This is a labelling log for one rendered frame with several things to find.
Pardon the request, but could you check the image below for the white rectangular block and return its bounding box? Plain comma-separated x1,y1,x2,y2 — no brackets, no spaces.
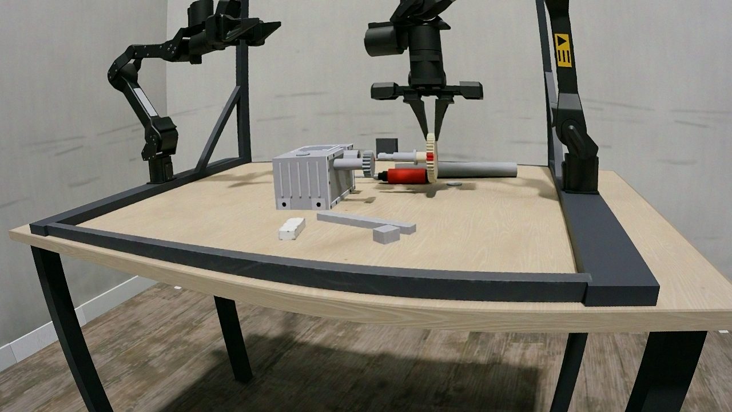
278,218,306,240

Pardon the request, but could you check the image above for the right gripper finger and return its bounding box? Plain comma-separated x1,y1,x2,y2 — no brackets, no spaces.
255,20,281,44
221,14,260,42

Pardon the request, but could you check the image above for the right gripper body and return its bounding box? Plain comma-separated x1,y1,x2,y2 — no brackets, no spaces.
204,14,265,52

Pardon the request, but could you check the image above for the dark grey rail border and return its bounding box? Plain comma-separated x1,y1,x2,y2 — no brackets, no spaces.
29,157,660,307

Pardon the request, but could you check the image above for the red-handled screwdriver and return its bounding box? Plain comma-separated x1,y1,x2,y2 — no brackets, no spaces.
372,169,429,184

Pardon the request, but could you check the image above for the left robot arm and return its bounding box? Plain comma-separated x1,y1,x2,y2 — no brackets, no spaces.
364,0,599,195

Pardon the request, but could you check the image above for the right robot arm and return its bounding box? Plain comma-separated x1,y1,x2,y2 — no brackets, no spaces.
108,0,242,184

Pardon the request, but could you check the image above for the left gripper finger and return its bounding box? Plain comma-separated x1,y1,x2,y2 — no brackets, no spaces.
435,99,455,141
403,99,429,141

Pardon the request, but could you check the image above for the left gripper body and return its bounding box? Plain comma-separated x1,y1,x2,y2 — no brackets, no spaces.
371,50,484,101

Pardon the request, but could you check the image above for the grey camshaft with large gear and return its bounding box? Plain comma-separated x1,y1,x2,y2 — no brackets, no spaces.
378,133,438,183

